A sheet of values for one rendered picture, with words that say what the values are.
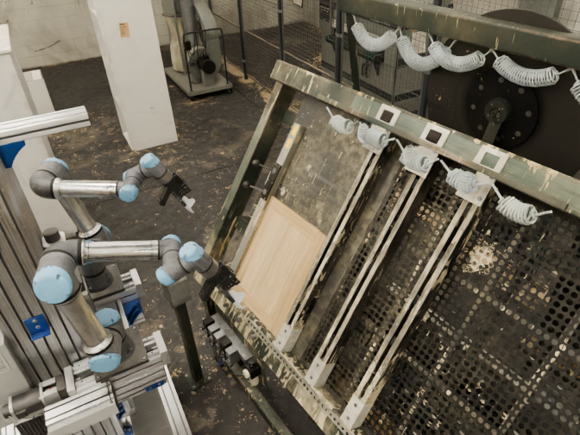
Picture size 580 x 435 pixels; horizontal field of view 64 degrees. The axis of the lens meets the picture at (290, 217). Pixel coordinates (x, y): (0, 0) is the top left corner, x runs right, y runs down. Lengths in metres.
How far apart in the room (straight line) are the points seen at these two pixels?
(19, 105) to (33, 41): 5.94
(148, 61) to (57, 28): 4.47
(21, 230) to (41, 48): 8.39
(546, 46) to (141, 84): 4.69
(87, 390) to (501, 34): 2.22
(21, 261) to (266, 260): 1.09
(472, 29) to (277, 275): 1.39
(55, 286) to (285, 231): 1.09
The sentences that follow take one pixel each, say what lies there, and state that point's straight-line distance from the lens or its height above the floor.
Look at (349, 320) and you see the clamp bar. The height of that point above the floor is 1.21.
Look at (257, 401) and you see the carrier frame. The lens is 2.98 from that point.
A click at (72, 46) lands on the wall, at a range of 10.23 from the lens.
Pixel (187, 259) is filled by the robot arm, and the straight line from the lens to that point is 1.67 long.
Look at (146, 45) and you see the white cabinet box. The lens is 5.81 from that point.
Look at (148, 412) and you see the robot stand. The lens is 3.04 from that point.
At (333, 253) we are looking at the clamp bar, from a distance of 2.04.
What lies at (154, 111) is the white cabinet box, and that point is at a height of 0.45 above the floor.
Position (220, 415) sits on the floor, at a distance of 3.17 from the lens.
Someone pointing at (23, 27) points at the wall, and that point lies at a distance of 10.12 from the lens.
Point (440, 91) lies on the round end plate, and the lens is 2.41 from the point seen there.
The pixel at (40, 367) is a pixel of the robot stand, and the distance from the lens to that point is 2.40.
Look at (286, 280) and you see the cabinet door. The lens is 2.27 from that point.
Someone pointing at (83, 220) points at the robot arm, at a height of 1.36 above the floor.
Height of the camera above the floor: 2.68
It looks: 36 degrees down
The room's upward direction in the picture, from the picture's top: 2 degrees counter-clockwise
